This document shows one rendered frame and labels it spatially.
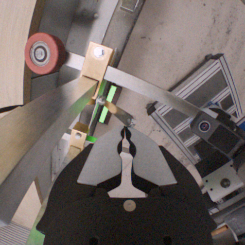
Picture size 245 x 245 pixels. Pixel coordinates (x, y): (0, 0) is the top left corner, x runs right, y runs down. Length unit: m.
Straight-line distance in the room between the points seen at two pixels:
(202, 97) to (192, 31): 0.62
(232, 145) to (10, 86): 0.49
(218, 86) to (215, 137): 1.03
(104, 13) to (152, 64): 0.74
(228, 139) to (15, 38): 0.46
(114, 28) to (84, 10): 0.17
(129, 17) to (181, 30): 0.87
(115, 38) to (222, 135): 0.39
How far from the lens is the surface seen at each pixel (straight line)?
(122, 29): 0.43
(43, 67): 0.26
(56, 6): 0.46
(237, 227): 0.62
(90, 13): 0.55
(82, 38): 0.53
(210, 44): 1.42
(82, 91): 0.18
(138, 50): 1.13
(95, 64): 0.26
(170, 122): 1.14
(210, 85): 1.20
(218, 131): 0.26
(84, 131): 0.38
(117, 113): 0.16
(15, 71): 0.32
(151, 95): 0.28
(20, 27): 0.31
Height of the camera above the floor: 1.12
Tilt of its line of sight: 61 degrees down
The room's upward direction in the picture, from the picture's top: 179 degrees counter-clockwise
